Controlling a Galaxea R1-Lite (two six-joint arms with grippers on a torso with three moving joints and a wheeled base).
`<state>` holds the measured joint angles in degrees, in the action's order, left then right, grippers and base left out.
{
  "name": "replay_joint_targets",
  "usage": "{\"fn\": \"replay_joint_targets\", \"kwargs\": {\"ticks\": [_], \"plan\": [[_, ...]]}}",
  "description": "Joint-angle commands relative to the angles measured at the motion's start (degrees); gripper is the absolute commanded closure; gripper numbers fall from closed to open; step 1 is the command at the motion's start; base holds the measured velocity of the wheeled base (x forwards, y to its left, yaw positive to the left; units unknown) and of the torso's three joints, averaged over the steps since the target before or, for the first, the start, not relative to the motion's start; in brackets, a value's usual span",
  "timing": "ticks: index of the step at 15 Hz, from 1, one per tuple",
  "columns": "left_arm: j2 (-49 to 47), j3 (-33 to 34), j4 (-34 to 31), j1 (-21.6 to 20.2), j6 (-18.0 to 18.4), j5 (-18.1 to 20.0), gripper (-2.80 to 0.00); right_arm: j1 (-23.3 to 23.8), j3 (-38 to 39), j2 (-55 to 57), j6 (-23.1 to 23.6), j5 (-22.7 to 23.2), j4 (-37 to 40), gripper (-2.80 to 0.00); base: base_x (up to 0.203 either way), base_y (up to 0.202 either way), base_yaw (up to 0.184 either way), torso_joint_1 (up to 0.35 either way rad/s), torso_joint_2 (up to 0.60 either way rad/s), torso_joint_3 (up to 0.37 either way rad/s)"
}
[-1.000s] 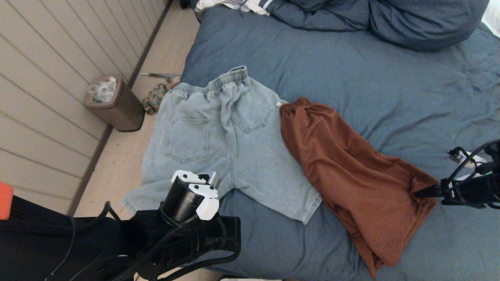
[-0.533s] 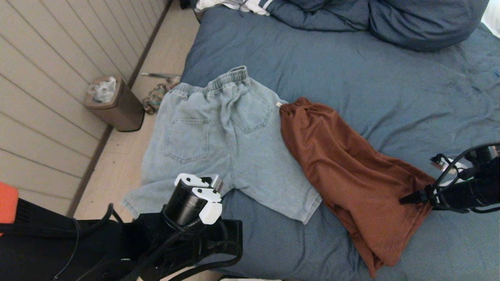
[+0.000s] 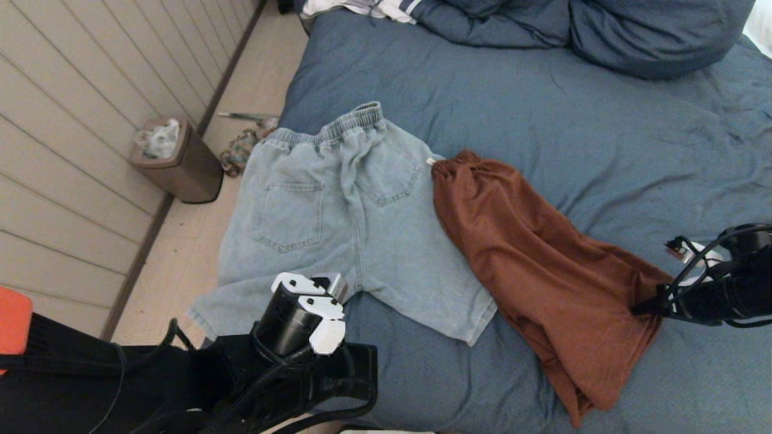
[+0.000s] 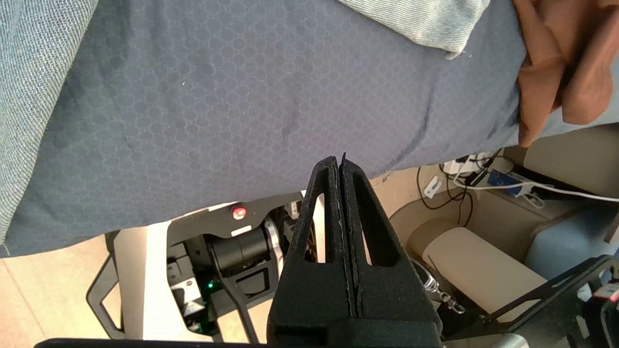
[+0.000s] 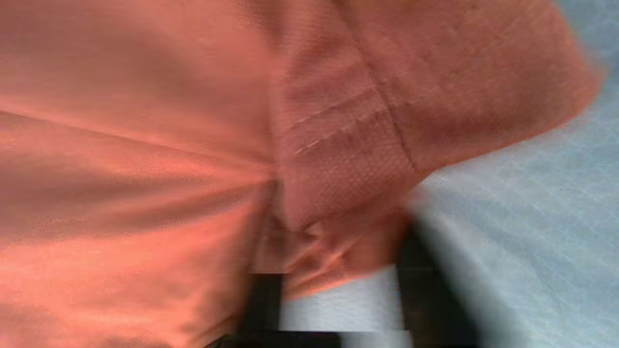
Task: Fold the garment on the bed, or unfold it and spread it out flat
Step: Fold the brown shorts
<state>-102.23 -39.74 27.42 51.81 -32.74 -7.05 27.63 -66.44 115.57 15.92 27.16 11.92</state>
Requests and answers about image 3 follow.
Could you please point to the silver metal object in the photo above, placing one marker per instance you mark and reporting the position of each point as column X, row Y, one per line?
column 241, row 116

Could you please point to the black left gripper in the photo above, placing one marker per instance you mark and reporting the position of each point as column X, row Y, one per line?
column 325, row 380

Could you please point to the white pillow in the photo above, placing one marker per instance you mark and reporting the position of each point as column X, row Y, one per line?
column 760, row 30

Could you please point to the multicoloured cloth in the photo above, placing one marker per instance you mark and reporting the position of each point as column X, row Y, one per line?
column 238, row 154

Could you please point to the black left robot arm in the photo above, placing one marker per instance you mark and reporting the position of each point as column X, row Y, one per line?
column 90, row 386

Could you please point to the brown metal trash bin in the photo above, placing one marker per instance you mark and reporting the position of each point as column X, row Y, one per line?
column 193, row 172

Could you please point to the clear plastic bin liner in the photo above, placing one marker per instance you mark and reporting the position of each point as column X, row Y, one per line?
column 160, row 140

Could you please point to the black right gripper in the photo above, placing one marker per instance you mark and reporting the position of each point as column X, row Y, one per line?
column 705, row 301

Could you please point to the light blue denim shorts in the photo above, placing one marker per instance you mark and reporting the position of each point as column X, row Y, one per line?
column 325, row 211

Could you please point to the rust brown shorts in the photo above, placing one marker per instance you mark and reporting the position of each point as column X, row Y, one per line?
column 543, row 283

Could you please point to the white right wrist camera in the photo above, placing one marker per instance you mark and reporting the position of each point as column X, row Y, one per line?
column 693, row 253

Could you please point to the blue pillow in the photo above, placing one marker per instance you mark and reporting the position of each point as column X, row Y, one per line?
column 654, row 35

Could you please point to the white striped garment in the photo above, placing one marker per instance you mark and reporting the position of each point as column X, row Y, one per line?
column 362, row 7

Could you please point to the blue bed cover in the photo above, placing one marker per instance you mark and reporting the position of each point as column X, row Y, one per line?
column 603, row 120

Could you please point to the small black object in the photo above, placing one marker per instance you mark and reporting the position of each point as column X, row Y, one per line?
column 285, row 6

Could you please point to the crumpled blue blanket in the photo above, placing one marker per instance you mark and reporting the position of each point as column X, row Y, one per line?
column 494, row 25

